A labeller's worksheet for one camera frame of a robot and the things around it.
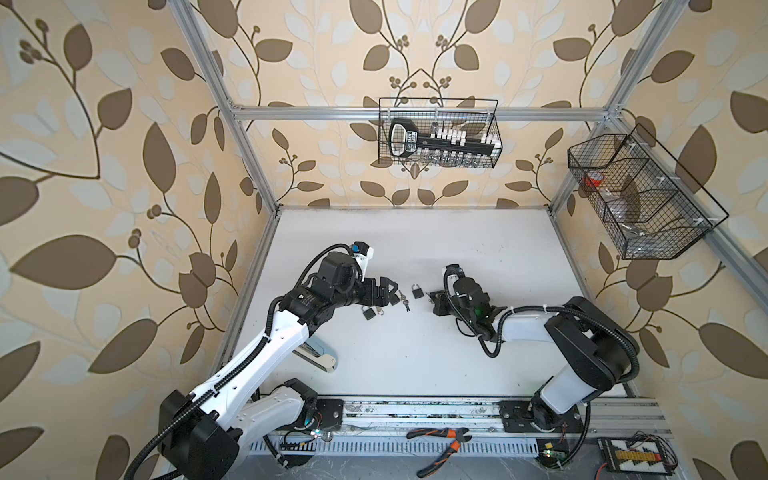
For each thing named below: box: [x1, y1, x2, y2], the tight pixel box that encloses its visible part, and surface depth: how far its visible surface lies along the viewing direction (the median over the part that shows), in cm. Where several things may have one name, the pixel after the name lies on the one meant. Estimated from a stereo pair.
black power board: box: [597, 430, 678, 475], surface depth 69 cm
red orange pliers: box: [406, 427, 472, 479], surface depth 72 cm
